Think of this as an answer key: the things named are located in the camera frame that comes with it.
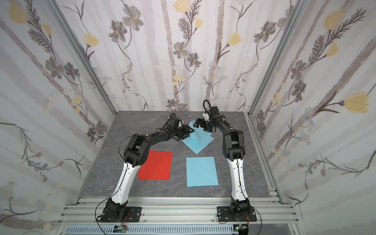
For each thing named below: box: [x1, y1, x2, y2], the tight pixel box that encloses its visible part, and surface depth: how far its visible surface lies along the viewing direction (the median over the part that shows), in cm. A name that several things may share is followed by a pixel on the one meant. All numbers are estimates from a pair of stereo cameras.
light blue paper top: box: [186, 156, 219, 188], surface depth 92 cm
